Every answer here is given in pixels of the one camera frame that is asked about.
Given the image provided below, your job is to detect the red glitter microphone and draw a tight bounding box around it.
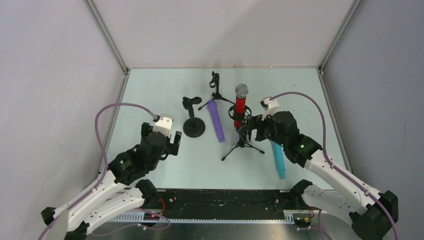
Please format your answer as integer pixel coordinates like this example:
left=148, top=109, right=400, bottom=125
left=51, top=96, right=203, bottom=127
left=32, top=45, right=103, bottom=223
left=233, top=83, right=249, bottom=129

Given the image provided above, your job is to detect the black tripod shock-mount stand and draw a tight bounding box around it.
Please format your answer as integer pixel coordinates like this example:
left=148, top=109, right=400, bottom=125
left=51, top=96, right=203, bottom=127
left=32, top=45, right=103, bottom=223
left=221, top=104, right=265, bottom=161

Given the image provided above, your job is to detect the teal microphone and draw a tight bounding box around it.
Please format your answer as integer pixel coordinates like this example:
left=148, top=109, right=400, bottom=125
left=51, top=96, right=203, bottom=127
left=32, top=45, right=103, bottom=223
left=271, top=142, right=286, bottom=180

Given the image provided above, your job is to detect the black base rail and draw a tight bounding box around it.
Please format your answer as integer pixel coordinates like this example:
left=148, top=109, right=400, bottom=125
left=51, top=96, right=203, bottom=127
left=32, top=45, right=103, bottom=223
left=132, top=188, right=314, bottom=221

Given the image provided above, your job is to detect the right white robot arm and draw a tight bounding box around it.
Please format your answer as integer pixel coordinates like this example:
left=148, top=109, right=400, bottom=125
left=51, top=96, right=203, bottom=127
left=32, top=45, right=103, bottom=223
left=245, top=111, right=399, bottom=240

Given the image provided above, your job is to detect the purple microphone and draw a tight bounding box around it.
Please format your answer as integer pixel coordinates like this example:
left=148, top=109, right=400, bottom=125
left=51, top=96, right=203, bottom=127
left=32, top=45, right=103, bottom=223
left=207, top=99, right=225, bottom=143

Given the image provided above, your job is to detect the round base mic stand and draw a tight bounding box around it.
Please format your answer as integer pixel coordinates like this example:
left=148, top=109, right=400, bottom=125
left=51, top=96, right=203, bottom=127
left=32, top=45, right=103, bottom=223
left=182, top=96, right=206, bottom=138

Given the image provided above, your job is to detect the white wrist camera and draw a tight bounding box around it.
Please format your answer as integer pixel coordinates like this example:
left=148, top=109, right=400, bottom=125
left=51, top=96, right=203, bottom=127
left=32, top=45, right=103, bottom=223
left=260, top=97, right=280, bottom=121
left=152, top=114, right=174, bottom=138

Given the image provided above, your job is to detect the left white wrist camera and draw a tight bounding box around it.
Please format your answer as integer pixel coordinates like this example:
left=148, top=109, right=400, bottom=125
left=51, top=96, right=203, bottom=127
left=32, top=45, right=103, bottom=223
left=152, top=114, right=174, bottom=138

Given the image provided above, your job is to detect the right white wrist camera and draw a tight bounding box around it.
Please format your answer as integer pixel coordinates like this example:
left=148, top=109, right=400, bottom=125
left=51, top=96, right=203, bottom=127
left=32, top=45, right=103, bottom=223
left=260, top=97, right=280, bottom=121

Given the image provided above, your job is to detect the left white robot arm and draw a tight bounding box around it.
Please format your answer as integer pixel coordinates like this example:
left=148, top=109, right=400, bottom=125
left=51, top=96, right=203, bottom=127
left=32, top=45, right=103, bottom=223
left=41, top=115, right=182, bottom=240

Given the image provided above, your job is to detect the black tripod clip stand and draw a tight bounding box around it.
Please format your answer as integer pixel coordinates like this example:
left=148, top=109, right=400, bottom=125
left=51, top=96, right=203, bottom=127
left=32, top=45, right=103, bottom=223
left=209, top=71, right=235, bottom=109

